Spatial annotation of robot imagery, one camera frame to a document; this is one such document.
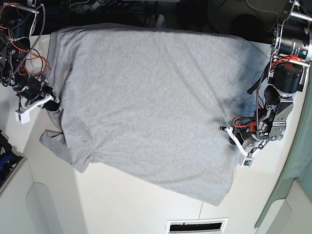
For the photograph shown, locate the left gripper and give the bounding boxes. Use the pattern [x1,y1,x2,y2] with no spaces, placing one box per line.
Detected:
[229,117,271,149]

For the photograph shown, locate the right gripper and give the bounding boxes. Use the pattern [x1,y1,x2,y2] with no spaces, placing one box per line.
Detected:
[14,77,60,112]

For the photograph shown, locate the grey t-shirt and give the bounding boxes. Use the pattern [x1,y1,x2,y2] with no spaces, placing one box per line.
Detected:
[40,24,269,206]

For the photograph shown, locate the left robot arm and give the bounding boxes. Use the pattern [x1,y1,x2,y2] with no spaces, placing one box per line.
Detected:
[221,0,312,153]

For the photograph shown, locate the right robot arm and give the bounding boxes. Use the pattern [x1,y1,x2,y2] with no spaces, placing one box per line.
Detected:
[0,0,59,112]

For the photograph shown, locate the blue cables bundle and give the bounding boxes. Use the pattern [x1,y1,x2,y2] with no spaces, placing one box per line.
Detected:
[0,130,22,186]

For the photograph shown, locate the white cables on floor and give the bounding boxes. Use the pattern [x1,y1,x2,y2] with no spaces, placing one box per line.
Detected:
[243,0,283,18]

